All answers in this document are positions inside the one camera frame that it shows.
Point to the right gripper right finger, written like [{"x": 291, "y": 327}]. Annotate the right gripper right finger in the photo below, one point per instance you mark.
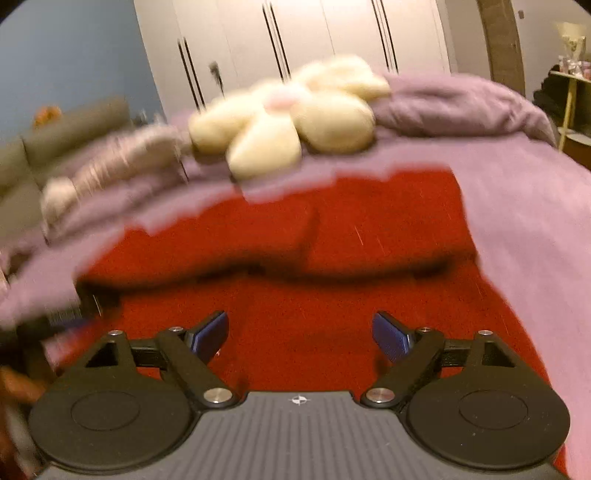
[{"x": 415, "y": 356}]

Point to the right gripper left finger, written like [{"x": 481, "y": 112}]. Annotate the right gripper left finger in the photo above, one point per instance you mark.
[{"x": 187, "y": 355}]

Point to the red knit cardigan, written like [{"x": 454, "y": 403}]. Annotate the red knit cardigan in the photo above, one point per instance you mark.
[{"x": 489, "y": 413}]

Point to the dark clothes pile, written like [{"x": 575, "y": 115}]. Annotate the dark clothes pile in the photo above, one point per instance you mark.
[{"x": 551, "y": 97}]

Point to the purple bed sheet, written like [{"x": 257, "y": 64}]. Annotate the purple bed sheet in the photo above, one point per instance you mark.
[{"x": 528, "y": 211}]

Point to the pale pink plush toy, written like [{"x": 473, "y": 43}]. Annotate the pale pink plush toy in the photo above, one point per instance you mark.
[{"x": 144, "y": 150}]

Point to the purple rumpled duvet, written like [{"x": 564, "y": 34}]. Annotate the purple rumpled duvet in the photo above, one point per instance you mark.
[{"x": 446, "y": 106}]

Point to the grey-green sofa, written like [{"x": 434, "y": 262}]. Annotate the grey-green sofa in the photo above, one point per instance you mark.
[{"x": 30, "y": 159}]

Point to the cream flower-shaped pillow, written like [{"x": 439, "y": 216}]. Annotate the cream flower-shaped pillow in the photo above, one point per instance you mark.
[{"x": 325, "y": 106}]

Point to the orange plush toy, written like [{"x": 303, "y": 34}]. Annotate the orange plush toy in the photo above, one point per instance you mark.
[{"x": 45, "y": 115}]

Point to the yellow side table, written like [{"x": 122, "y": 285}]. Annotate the yellow side table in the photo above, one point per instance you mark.
[{"x": 570, "y": 107}]

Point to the white wardrobe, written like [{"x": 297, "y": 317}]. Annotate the white wardrobe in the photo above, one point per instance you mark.
[{"x": 199, "y": 50}]

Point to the white gift bouquet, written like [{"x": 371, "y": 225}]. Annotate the white gift bouquet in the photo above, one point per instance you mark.
[{"x": 573, "y": 38}]

